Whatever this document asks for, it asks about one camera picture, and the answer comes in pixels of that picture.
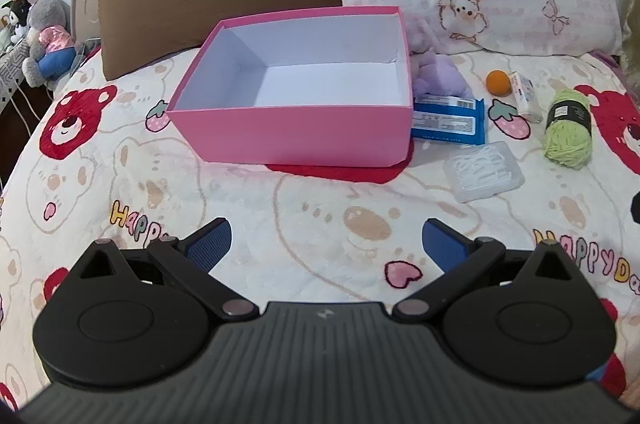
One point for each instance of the blue wet wipes packet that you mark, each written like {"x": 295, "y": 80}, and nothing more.
{"x": 450, "y": 124}

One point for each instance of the black and white plush toy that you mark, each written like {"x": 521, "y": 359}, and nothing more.
{"x": 15, "y": 17}

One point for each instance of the grey plush toy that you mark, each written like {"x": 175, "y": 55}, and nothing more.
{"x": 47, "y": 12}

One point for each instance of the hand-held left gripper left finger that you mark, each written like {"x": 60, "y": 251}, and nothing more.
{"x": 210, "y": 244}

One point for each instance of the beige curtain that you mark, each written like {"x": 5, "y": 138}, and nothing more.
{"x": 631, "y": 4}

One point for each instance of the purple plush toy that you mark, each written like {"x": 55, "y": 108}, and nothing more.
{"x": 440, "y": 74}

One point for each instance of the clear plastic box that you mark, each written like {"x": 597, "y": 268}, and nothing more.
{"x": 482, "y": 171}

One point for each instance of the orange makeup sponge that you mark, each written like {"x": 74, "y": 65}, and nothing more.
{"x": 497, "y": 83}

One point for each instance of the patterned white cloth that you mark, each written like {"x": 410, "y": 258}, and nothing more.
{"x": 10, "y": 69}

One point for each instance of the white wet wipes packet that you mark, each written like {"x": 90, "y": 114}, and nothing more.
{"x": 525, "y": 97}

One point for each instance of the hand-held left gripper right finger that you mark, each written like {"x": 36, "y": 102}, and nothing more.
{"x": 442, "y": 244}

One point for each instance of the pink cardboard box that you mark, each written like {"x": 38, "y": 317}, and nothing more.
{"x": 290, "y": 134}

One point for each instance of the green yarn ball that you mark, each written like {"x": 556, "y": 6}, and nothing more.
{"x": 567, "y": 144}

